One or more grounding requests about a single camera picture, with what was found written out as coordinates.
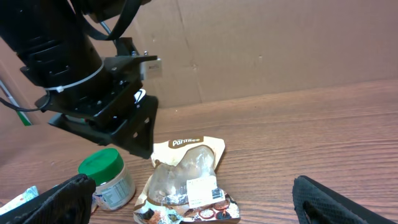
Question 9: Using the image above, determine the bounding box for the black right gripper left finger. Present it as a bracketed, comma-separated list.
[1, 174, 96, 224]

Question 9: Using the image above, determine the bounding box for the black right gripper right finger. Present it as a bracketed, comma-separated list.
[292, 175, 396, 224]

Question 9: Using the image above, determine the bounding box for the white barcode scanner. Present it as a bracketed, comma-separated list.
[134, 88, 146, 105]

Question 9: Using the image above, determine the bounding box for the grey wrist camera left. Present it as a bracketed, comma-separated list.
[140, 58, 162, 80]

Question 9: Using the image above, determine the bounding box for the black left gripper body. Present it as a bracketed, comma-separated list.
[34, 38, 158, 129]

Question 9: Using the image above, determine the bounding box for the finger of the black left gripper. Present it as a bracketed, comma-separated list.
[48, 113, 113, 146]
[111, 95, 159, 159]

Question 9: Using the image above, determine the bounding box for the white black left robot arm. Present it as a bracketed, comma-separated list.
[1, 0, 159, 159]

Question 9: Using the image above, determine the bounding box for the teal tissue pack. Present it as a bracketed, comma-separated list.
[1, 185, 39, 215]

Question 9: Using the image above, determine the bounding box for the green lid jar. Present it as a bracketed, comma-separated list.
[78, 148, 136, 210]

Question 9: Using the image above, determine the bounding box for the brown snack bag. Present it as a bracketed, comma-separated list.
[133, 136, 240, 224]

